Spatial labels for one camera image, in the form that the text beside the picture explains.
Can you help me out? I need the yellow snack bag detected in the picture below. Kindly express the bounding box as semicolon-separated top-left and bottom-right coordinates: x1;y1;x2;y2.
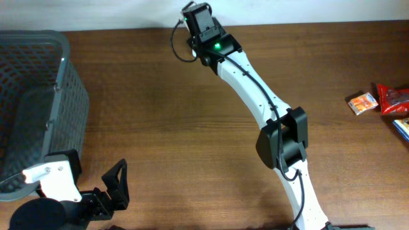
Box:
392;118;409;142

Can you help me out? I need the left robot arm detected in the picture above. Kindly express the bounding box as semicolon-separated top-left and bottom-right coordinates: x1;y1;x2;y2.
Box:
9;158;130;229

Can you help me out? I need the orange tissue pack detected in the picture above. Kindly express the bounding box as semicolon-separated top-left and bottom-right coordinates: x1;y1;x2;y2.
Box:
348;92;378;116

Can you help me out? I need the grey plastic basket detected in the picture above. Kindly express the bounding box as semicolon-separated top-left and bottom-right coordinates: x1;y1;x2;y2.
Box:
1;31;89;202

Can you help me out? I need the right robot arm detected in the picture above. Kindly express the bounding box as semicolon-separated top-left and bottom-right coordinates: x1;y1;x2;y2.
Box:
179;1;336;229

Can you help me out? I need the red Hacks candy bag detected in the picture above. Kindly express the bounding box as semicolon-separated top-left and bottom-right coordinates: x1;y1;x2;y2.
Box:
376;84;408;114

